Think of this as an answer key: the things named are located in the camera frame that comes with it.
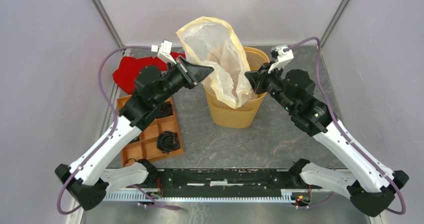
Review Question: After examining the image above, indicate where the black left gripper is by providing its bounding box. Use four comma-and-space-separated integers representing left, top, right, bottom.
153, 55, 215, 106

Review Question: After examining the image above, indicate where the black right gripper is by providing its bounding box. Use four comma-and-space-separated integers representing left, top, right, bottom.
244, 60, 296, 113

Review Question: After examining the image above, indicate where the cream plastic trash bag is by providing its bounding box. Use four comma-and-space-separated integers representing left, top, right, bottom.
176, 17, 253, 109

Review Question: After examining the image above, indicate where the yellow mesh trash bin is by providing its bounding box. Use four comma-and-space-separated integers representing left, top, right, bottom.
204, 47, 269, 129

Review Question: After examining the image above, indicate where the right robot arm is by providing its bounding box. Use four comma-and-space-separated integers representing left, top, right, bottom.
245, 64, 409, 217

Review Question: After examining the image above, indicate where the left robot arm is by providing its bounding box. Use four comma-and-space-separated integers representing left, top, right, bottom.
54, 57, 214, 214

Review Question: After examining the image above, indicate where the black rolled bag upper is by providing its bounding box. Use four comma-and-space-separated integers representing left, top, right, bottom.
157, 102, 173, 119

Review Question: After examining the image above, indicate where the black rolled bag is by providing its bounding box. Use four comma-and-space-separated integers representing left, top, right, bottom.
156, 131, 181, 154
157, 102, 173, 119

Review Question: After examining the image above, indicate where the red cloth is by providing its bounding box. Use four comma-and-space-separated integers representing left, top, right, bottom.
112, 57, 167, 95

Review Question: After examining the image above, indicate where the black rolled bag lower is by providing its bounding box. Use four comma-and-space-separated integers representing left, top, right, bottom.
156, 131, 181, 154

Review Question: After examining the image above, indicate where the orange compartment tray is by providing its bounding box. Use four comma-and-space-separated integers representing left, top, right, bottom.
120, 98, 184, 167

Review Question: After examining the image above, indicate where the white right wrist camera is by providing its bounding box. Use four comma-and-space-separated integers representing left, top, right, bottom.
268, 44, 294, 74

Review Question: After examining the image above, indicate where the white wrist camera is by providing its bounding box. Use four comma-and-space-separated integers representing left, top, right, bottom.
151, 40, 176, 71
268, 44, 294, 74

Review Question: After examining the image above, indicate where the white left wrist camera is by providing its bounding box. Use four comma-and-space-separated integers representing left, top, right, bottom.
151, 40, 176, 71

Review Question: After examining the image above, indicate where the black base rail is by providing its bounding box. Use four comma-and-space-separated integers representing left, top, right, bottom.
137, 159, 320, 198

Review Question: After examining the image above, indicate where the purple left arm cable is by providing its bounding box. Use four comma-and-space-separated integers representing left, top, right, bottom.
56, 46, 153, 215

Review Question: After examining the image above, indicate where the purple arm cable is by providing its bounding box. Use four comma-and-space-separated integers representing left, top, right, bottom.
284, 36, 407, 216
56, 46, 153, 215

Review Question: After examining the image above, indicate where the white slotted cable duct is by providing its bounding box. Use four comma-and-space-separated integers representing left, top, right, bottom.
103, 189, 295, 204

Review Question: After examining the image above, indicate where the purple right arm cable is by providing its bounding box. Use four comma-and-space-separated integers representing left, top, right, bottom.
284, 36, 407, 216

